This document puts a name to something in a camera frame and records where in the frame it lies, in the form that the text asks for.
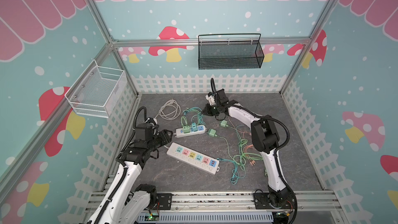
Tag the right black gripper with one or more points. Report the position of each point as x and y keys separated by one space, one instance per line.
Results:
x=210 y=109

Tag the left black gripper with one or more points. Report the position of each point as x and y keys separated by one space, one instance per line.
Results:
x=165 y=137

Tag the green charger plug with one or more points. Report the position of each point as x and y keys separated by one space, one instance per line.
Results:
x=186 y=129
x=212 y=133
x=224 y=124

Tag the teal charger plug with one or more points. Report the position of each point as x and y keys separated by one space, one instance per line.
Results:
x=194 y=127

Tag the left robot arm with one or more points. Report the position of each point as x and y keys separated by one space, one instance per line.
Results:
x=120 y=205

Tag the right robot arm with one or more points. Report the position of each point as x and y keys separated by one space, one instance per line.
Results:
x=268 y=136

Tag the small white blue power strip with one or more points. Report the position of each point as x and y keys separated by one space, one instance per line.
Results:
x=180 y=134

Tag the large white multicolour power strip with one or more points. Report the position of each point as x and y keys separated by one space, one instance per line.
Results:
x=194 y=158

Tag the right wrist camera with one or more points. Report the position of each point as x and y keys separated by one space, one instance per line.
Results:
x=212 y=98

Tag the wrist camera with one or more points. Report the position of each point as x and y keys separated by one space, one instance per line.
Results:
x=152 y=121
x=212 y=98

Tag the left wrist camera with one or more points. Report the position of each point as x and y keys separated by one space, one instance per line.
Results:
x=152 y=121

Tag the black mesh wall basket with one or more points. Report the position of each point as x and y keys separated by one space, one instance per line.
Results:
x=230 y=51

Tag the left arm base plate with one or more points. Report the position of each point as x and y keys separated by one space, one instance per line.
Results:
x=162 y=202

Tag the white mesh wall basket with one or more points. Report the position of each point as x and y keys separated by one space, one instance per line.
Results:
x=97 y=91

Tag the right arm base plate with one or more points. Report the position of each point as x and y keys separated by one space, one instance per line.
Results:
x=265 y=200

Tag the aluminium front rail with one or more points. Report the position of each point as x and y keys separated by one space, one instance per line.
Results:
x=237 y=207

